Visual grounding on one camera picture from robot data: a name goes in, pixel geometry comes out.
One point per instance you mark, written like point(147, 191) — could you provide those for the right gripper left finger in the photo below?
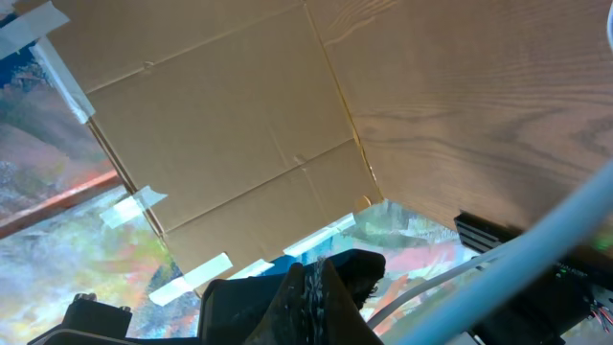
point(283, 322)

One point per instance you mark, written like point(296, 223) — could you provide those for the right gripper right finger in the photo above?
point(344, 296)

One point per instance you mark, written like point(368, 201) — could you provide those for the brown cardboard sheet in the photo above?
point(228, 111)

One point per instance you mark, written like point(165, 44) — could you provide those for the colourful painted floor cloth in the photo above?
point(496, 108)

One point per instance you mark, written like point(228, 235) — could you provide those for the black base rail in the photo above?
point(569, 303)

